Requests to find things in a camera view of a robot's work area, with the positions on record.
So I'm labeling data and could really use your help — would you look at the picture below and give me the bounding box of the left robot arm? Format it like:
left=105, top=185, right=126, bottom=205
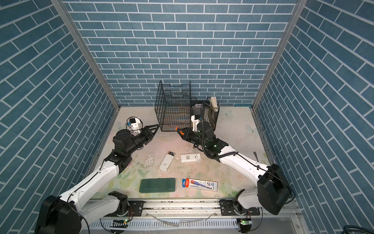
left=35, top=124, right=160, bottom=234

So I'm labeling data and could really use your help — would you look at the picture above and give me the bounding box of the white block in basket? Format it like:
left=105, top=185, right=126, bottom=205
left=210, top=97, right=219, bottom=112

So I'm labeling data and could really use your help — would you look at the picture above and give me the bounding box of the aluminium front rail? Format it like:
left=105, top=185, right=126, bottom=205
left=59, top=198, right=304, bottom=220

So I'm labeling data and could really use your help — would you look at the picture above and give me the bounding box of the black wire mesh basket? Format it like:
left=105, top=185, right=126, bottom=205
left=155, top=82, right=220, bottom=132

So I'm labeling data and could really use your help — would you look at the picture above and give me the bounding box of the toothpaste box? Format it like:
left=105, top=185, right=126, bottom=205
left=182, top=178, right=218, bottom=192

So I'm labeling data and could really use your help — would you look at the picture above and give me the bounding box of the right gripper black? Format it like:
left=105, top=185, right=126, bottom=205
left=177, top=127, right=208, bottom=149

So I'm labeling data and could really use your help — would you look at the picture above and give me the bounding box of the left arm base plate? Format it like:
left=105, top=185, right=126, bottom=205
left=105, top=200, right=145, bottom=217

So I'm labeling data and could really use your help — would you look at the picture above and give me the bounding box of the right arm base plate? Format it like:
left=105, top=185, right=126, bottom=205
left=218, top=199, right=260, bottom=216

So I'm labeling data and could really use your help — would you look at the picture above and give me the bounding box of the dark green rectangular case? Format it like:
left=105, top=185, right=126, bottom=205
left=139, top=178, right=176, bottom=194

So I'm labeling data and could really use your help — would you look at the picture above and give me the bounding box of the white remote control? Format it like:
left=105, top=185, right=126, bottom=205
left=180, top=153, right=201, bottom=163

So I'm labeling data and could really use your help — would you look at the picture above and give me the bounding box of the orange black screwdriver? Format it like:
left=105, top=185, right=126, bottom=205
left=175, top=127, right=185, bottom=136

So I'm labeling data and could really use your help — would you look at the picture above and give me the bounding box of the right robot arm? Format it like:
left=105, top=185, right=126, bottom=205
left=175, top=121, right=292, bottom=215

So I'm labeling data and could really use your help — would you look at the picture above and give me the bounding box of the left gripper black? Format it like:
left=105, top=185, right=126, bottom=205
left=125, top=124, right=159, bottom=157

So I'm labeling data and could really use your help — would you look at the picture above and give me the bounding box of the grey remote with teal buttons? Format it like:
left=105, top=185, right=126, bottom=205
left=159, top=151, right=175, bottom=172

